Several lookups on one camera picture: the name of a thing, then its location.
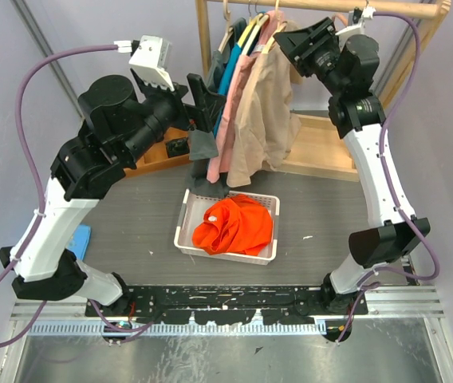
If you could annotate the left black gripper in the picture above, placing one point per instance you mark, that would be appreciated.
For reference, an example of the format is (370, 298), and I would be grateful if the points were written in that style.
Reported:
(207, 107)

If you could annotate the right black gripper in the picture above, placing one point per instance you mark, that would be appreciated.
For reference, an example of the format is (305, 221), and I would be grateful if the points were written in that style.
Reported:
(294, 44)

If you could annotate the wooden hanger with metal hook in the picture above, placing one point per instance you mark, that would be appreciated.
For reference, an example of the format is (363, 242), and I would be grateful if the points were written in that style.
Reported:
(346, 18)

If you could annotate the beige t shirt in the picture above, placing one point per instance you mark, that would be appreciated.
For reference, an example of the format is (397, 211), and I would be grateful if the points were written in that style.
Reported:
(264, 127)

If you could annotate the pink t shirt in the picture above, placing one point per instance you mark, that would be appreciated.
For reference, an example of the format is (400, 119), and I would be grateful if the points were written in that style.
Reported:
(225, 132)

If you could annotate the orange t shirt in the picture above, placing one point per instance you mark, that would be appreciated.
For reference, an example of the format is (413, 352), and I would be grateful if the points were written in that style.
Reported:
(237, 224)

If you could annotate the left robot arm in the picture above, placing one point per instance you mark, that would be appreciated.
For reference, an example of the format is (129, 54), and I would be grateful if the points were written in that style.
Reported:
(124, 118)

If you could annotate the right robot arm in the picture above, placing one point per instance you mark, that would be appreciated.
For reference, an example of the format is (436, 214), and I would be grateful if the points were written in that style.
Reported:
(346, 64)

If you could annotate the blue t shirt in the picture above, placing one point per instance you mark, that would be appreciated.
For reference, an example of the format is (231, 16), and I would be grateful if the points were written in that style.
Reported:
(226, 76)

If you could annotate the grey t shirt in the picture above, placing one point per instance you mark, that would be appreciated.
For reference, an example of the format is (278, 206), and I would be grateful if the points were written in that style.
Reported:
(203, 145)

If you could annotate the wooden hanger blue shirt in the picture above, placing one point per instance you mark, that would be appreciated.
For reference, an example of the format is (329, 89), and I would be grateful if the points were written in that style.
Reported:
(241, 40)

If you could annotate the wooden hanger grey shirt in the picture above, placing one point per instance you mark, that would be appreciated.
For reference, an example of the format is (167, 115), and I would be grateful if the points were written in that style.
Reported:
(228, 27)

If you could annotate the brown wooden compartment tray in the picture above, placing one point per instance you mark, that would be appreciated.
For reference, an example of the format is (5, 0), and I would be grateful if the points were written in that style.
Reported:
(157, 159)

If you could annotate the white plastic basket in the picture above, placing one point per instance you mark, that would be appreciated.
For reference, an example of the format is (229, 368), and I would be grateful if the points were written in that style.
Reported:
(191, 215)

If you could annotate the wooden clothes rack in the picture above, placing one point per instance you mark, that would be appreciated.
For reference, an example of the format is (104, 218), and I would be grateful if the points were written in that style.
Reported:
(317, 150)

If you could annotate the blue patterned cloth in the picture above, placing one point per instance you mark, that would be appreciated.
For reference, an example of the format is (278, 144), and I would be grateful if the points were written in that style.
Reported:
(79, 241)

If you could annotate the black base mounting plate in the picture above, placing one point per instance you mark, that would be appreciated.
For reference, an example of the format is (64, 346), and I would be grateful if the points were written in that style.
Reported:
(229, 305)

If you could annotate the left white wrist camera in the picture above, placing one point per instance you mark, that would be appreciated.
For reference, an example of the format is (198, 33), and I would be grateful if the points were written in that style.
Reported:
(149, 60)

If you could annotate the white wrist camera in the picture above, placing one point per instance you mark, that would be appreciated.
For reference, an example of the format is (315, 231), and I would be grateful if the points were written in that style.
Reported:
(149, 60)
(359, 17)

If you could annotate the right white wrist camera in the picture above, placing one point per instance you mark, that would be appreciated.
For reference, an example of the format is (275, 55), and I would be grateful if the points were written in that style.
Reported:
(359, 17)

